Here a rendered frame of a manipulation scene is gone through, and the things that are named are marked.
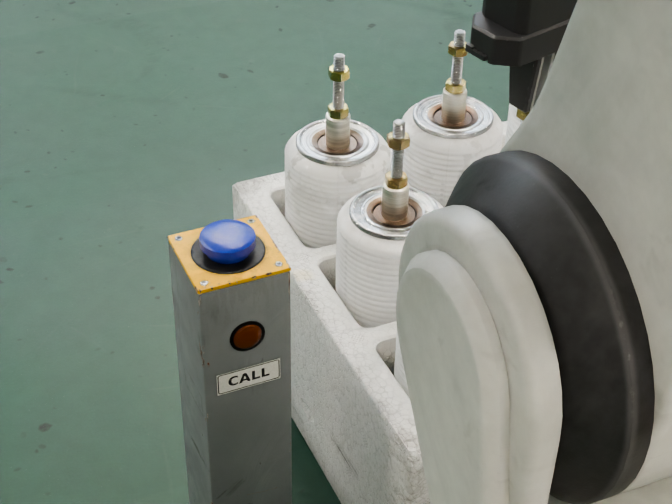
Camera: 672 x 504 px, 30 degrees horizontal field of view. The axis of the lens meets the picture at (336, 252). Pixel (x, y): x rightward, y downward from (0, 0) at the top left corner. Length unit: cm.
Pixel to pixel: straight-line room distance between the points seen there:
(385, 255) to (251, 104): 70
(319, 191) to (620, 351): 69
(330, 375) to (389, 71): 78
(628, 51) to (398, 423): 58
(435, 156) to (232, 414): 34
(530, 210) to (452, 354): 6
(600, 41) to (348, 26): 146
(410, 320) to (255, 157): 108
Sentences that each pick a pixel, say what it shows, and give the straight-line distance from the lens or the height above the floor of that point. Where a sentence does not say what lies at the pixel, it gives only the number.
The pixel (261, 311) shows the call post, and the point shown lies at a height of 28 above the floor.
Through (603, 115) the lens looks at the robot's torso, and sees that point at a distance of 44.
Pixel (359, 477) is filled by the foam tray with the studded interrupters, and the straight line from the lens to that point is 107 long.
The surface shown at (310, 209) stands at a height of 21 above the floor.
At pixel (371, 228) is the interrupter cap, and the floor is 25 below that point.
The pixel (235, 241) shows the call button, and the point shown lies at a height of 33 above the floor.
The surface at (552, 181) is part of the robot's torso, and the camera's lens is 47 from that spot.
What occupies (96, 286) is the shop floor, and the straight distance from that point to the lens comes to 139.
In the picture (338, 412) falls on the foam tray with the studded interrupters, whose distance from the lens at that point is 107.
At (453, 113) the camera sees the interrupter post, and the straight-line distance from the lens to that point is 117.
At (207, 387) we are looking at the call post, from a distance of 93.
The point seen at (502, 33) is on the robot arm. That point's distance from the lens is 98.
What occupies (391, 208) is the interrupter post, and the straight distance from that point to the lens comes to 104.
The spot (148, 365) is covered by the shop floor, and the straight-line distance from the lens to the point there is 128.
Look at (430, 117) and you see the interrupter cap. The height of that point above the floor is 25.
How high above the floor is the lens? 86
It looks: 37 degrees down
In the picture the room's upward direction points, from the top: 1 degrees clockwise
